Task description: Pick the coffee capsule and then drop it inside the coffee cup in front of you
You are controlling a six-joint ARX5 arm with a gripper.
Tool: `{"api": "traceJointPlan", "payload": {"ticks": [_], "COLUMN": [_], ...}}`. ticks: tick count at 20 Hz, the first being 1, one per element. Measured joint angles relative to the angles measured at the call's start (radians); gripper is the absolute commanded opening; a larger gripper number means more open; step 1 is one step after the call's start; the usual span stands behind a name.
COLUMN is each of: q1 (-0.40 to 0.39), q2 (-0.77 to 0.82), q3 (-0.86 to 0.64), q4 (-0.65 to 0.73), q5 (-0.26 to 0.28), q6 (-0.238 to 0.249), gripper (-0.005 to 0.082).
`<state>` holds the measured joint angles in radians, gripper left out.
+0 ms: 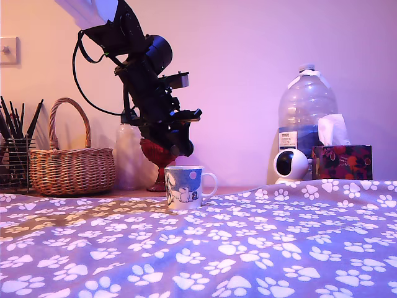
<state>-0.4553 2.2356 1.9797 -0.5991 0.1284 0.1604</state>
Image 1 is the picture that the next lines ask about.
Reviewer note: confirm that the wall switch plate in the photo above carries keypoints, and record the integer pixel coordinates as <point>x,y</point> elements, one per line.
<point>9,51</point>

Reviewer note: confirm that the white mug with cartoon print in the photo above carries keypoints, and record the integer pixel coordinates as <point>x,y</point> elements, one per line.
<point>182,187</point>

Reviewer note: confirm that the white tissue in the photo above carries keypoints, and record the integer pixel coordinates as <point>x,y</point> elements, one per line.
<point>332,131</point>

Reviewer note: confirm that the paw print blanket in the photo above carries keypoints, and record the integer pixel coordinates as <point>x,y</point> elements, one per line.
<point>248,248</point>

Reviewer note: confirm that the red glass goblet bowl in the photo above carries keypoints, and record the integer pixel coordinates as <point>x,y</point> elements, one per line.
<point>152,153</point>

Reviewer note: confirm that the small white round camera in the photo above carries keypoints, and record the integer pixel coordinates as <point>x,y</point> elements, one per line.
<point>294,166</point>

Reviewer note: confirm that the clear bottle with dark cap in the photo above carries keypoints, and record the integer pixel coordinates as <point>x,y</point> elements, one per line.
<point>127,161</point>

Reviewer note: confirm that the floral tissue box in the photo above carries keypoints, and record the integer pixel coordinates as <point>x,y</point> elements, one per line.
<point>341,162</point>

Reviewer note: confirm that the large clear water bottle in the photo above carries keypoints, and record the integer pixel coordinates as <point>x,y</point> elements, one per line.
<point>305,104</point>

